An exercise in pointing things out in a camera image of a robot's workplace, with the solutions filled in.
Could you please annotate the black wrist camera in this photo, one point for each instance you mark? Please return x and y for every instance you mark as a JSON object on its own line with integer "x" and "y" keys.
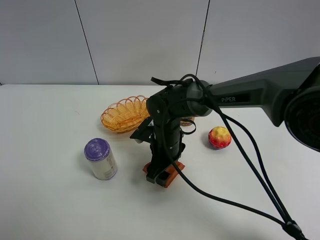
{"x": 144, "y": 131}

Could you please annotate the orange waffle slice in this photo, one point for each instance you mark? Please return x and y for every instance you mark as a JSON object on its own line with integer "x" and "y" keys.
{"x": 174, "y": 173}

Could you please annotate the purple lidded white can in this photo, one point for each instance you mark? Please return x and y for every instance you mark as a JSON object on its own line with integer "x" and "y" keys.
{"x": 102, "y": 162}

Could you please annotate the red yellow toy apple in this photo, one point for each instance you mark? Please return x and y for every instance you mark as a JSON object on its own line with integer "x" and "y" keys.
{"x": 219, "y": 137}

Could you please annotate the gold energy drink can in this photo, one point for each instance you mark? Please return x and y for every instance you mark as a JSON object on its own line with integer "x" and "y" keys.
{"x": 187, "y": 121}

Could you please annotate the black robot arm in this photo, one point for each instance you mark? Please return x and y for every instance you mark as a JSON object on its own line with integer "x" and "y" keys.
{"x": 288, "y": 94}

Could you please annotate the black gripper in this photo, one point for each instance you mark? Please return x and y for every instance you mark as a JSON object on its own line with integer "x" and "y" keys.
{"x": 166, "y": 145}

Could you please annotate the orange wicker basket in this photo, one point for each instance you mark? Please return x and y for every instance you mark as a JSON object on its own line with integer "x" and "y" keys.
{"x": 125, "y": 115}

